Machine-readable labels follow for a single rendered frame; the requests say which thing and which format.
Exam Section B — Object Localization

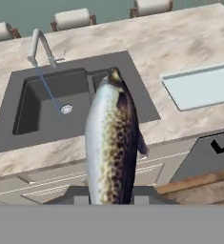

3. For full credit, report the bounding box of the silver tap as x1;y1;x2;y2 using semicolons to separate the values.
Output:
27;28;67;70

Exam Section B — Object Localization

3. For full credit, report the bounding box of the beige cupboard door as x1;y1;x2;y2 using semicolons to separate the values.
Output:
19;163;166;205
0;175;33;206

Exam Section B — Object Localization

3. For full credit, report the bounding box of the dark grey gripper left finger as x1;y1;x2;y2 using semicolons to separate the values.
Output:
45;185;92;205

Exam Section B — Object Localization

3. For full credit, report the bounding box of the pale blue tray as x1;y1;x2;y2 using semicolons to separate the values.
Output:
160;63;224;112

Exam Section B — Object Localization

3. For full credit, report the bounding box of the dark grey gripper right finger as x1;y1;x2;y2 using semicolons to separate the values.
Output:
130;185;181;205

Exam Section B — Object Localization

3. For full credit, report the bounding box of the silver spotted fish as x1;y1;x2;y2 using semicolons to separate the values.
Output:
84;67;150;205

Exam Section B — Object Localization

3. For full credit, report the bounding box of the grey dishwasher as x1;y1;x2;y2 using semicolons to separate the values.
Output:
170;129;224;184

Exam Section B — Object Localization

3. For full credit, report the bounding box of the dark grey sink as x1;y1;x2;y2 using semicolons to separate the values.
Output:
0;50;162;155

